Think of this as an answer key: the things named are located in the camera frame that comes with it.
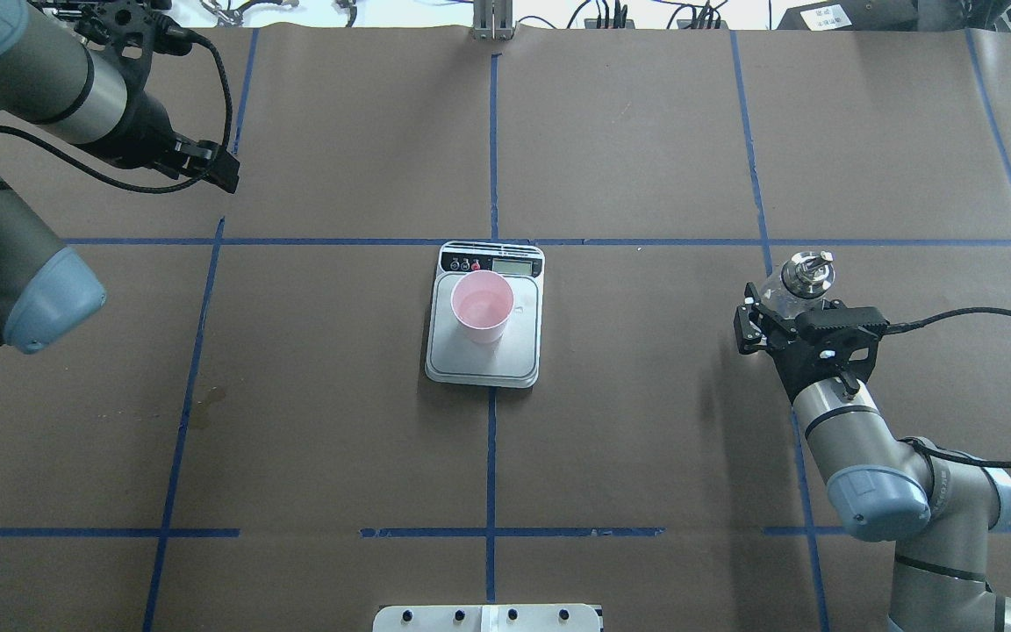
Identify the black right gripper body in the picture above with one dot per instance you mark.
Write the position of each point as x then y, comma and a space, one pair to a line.
748, 323

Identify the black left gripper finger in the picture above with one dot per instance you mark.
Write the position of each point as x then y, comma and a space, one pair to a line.
222, 168
190, 153

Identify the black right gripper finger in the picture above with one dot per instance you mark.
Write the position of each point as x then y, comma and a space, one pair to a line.
757, 327
837, 317

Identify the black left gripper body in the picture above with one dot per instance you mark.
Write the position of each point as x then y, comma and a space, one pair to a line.
142, 125

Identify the glass sauce bottle metal lid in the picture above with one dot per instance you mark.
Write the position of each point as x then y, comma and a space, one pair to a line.
799, 284

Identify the pink plastic cup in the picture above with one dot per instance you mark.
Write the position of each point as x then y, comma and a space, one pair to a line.
482, 302

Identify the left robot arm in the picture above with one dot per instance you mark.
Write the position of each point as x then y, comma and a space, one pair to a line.
73, 82

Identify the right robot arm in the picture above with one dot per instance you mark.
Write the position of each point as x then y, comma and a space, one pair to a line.
937, 505

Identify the silver kitchen scale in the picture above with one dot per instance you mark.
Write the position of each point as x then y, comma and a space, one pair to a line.
512, 361

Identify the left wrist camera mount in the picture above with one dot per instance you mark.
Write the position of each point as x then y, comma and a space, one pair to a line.
144, 25

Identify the aluminium frame post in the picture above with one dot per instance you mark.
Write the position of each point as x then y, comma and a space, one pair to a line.
493, 20

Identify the white pedestal column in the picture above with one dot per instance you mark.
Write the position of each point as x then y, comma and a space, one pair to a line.
490, 617

